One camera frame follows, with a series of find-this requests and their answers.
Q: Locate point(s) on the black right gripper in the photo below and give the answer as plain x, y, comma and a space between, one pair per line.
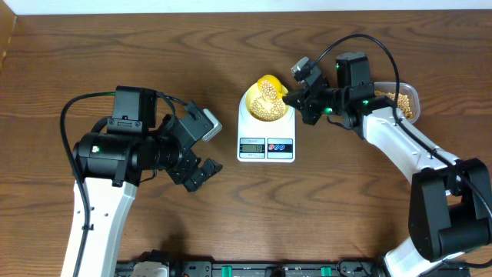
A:
310, 117

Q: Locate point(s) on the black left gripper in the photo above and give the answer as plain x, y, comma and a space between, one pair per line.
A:
181, 170

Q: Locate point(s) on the yellow measuring scoop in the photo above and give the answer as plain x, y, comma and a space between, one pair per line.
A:
271, 88

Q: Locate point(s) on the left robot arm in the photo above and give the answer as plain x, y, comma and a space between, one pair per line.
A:
100, 205

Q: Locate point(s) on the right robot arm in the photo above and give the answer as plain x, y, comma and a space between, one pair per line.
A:
450, 206

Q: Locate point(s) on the yellow bowl on scale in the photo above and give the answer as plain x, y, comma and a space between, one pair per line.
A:
264, 109

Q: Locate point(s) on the white digital kitchen scale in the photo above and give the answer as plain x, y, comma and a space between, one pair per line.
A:
260, 141

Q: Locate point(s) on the clear plastic soybean container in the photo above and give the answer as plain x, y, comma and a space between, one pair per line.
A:
408, 100

